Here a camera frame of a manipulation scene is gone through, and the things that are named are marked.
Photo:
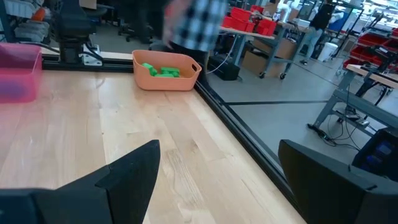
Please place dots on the blue bin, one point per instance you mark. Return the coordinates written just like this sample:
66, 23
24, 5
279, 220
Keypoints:
339, 21

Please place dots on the black aluminium table frame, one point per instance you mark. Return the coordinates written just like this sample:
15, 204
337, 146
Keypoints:
239, 130

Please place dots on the person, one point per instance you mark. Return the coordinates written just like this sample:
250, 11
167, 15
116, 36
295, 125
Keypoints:
321, 18
199, 25

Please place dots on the orange plastic basket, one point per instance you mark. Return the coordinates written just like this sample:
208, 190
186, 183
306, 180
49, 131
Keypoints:
168, 84

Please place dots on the green toy building block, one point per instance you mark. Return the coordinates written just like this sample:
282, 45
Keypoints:
163, 75
149, 69
170, 70

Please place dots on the white bucket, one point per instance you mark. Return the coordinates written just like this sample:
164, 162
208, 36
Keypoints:
327, 51

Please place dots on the red storage bin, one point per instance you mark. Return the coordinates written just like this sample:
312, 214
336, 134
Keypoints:
266, 28
241, 14
237, 23
362, 53
371, 39

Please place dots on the cluttered storage shelf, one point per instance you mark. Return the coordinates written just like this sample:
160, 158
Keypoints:
28, 25

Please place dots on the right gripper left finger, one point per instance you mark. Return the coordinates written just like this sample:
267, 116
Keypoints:
124, 193

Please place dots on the brown cardboard box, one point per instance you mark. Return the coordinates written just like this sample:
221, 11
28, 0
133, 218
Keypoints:
269, 59

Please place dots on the black floor box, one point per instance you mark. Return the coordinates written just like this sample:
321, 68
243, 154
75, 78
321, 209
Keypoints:
224, 70

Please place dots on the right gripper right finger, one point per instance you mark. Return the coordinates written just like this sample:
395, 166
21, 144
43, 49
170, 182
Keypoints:
329, 196

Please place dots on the grey metal workbench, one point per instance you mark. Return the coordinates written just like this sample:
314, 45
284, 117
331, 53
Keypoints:
357, 102

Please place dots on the wooden-top grey work table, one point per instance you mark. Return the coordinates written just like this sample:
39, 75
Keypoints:
248, 32

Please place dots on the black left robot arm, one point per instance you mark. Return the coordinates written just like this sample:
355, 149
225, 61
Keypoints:
73, 28

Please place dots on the pink translucent plastic tray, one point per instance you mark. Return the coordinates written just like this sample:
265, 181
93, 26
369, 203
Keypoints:
18, 74

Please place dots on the black perforated computer case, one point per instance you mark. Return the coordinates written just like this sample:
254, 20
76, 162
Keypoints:
373, 155

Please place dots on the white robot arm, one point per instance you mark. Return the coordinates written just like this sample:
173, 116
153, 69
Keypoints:
284, 9

